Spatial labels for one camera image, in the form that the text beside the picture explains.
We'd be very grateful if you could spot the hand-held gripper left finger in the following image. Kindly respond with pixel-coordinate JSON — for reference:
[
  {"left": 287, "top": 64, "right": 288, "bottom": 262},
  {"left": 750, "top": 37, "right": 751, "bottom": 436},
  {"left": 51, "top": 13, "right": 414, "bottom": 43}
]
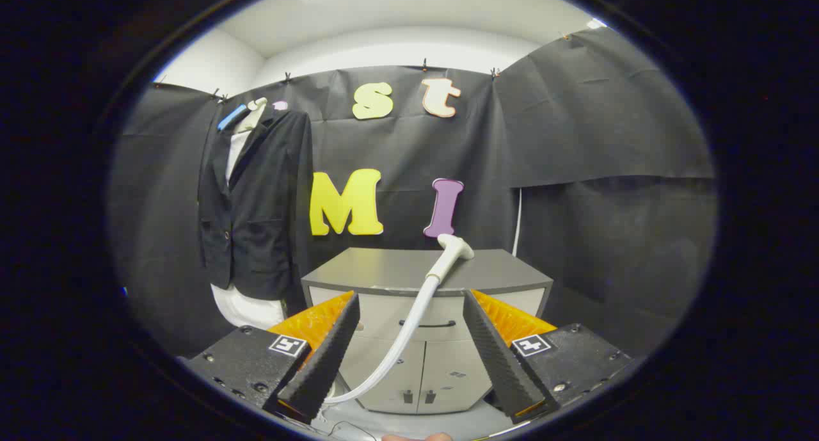
[{"left": 184, "top": 291, "right": 361, "bottom": 425}]

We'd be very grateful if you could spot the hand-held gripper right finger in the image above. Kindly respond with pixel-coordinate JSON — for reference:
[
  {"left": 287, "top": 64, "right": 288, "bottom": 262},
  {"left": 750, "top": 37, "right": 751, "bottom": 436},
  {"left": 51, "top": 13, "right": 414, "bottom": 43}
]
[{"left": 462, "top": 289, "right": 634, "bottom": 425}]

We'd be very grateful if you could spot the black suit jacket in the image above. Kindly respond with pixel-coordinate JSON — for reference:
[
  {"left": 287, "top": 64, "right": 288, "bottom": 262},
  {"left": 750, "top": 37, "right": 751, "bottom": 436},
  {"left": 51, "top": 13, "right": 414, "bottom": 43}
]
[{"left": 197, "top": 108, "right": 314, "bottom": 301}]

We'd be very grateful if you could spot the white mannequin torso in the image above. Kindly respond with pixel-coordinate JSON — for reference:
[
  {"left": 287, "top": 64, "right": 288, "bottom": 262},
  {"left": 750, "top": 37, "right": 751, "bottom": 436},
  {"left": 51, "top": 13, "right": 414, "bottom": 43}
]
[{"left": 211, "top": 131, "right": 285, "bottom": 330}]

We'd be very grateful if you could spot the grey cabinet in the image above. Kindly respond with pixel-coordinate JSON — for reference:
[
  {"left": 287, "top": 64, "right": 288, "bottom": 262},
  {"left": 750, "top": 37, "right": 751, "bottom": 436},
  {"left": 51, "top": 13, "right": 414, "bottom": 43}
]
[{"left": 301, "top": 247, "right": 554, "bottom": 415}]

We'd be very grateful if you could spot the black backdrop cloth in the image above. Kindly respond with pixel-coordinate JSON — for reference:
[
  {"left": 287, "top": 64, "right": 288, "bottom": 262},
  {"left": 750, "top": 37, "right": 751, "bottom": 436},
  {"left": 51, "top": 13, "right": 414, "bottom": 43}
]
[{"left": 109, "top": 26, "right": 717, "bottom": 358}]

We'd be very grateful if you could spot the cream plastic hanger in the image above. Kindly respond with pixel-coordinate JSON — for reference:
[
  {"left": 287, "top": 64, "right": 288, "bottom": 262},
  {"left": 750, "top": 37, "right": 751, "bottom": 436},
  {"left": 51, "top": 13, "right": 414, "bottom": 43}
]
[{"left": 234, "top": 97, "right": 268, "bottom": 134}]

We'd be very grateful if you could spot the row of black clips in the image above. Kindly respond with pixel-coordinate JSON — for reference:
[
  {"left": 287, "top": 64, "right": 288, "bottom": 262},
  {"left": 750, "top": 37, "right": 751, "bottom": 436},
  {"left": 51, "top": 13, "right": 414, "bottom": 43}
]
[{"left": 154, "top": 33, "right": 573, "bottom": 102}]

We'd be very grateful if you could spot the white wall cable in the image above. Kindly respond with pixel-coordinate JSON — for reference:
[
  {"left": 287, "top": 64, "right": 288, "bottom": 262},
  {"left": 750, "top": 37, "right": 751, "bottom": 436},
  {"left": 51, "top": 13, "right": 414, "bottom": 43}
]
[{"left": 512, "top": 188, "right": 523, "bottom": 257}]

